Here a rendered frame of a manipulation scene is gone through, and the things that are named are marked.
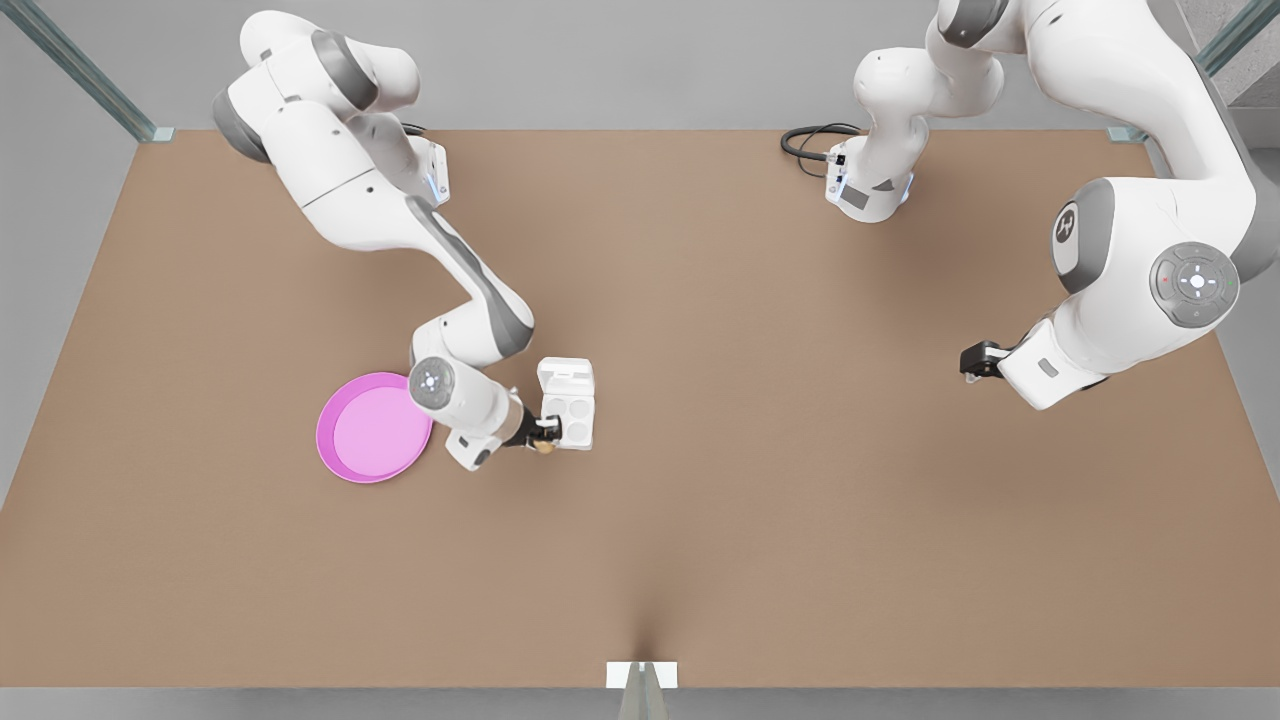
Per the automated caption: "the white egg box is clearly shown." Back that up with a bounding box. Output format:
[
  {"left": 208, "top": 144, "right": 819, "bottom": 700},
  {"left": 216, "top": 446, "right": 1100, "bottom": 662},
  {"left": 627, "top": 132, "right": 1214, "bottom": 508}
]
[{"left": 541, "top": 395, "right": 596, "bottom": 452}]

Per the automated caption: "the white egg box lid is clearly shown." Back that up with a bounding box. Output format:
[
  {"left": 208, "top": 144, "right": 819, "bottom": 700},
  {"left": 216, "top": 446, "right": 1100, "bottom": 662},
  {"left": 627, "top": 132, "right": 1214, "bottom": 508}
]
[{"left": 537, "top": 357, "right": 595, "bottom": 401}]

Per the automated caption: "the pink round plate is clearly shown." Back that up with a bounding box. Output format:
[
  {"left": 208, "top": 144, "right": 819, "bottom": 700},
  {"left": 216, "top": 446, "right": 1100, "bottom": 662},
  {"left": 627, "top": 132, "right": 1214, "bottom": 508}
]
[{"left": 316, "top": 372, "right": 435, "bottom": 485}]

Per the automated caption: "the black cable loop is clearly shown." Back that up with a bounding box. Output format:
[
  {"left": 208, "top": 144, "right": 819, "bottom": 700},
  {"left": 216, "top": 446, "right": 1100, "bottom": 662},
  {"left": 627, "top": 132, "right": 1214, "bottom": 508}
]
[{"left": 781, "top": 123, "right": 867, "bottom": 179}]

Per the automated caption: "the silver frame post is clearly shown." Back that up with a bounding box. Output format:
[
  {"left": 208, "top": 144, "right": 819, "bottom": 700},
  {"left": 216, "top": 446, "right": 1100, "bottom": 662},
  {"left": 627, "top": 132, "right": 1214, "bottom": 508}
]
[
  {"left": 0, "top": 0, "right": 176, "bottom": 144},
  {"left": 1107, "top": 0, "right": 1280, "bottom": 143},
  {"left": 606, "top": 661, "right": 679, "bottom": 720}
]

